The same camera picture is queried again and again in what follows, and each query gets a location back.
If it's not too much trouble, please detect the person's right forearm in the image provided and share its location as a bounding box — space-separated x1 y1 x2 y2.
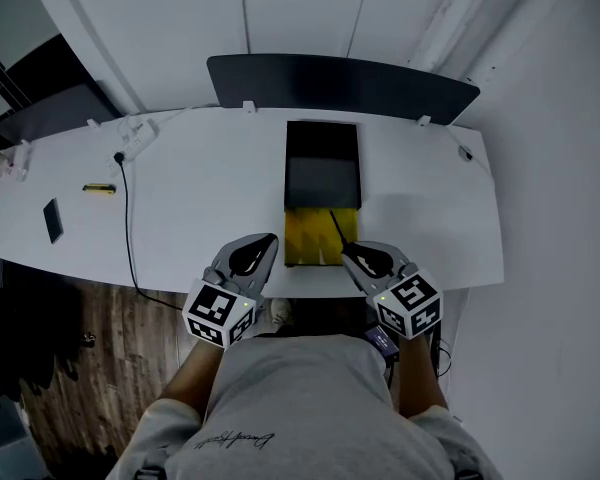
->
396 331 452 420

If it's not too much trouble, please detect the white shoe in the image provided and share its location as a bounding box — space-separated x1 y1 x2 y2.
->
270 297 295 327

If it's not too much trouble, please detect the black smartphone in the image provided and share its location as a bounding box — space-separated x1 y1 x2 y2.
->
42 197 66 246

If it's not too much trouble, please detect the yellow tray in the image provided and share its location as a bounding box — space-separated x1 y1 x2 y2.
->
283 206 362 269

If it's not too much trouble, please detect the white power strip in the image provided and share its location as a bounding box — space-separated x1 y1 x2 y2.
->
104 117 161 178

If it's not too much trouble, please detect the small black waist device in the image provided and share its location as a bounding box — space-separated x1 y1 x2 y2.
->
364 323 402 360

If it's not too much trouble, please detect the white t-shirt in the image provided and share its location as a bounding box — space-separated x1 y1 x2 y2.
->
104 334 507 480

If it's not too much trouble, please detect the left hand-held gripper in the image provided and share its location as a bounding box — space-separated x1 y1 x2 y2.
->
181 232 280 351

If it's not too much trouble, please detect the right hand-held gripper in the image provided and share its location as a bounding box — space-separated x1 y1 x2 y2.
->
340 239 444 341

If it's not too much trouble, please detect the person's left forearm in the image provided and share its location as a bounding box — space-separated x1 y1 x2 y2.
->
158 339 227 410

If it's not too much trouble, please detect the black power cable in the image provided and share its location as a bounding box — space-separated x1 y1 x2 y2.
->
112 151 187 313

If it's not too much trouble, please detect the black desktop storage case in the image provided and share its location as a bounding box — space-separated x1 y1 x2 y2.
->
283 119 364 212

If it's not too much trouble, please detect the dark grey desk partition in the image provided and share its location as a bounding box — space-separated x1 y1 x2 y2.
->
0 83 127 152
205 53 482 127

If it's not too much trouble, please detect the black cable bundle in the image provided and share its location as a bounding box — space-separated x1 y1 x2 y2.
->
429 324 454 380

